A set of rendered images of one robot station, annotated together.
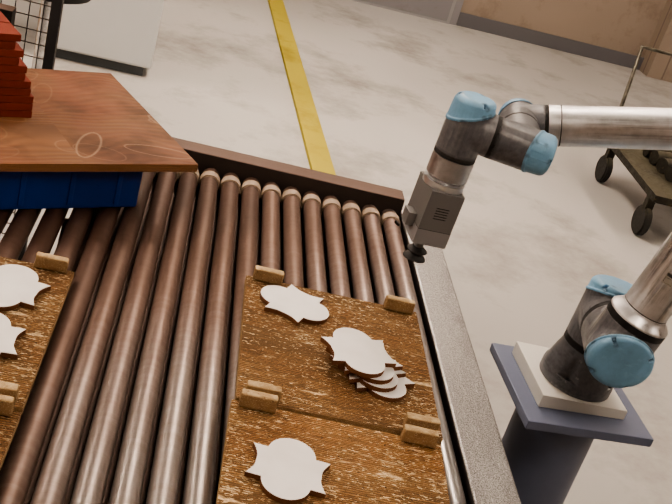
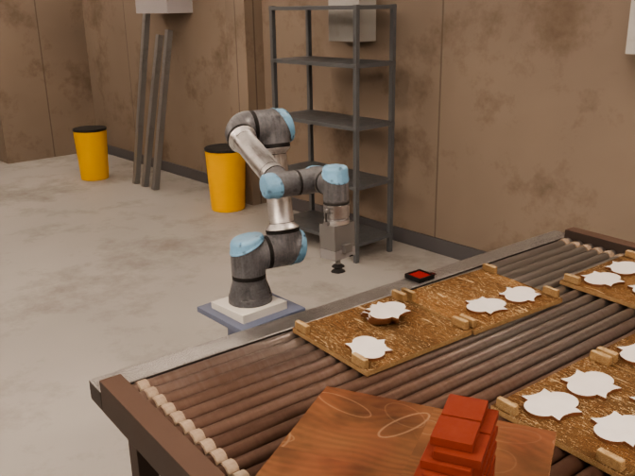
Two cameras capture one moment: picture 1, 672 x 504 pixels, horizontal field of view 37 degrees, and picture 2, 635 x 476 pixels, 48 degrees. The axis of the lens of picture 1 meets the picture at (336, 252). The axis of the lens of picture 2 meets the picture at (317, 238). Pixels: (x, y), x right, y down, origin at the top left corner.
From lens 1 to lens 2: 3.06 m
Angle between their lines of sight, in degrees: 104
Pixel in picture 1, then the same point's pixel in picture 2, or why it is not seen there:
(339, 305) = (335, 342)
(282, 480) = (495, 303)
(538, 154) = not seen: hidden behind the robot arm
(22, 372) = (577, 366)
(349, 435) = (437, 307)
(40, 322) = (545, 384)
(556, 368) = (267, 294)
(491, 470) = (383, 290)
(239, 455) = (500, 316)
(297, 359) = (412, 331)
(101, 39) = not seen: outside the picture
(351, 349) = (391, 311)
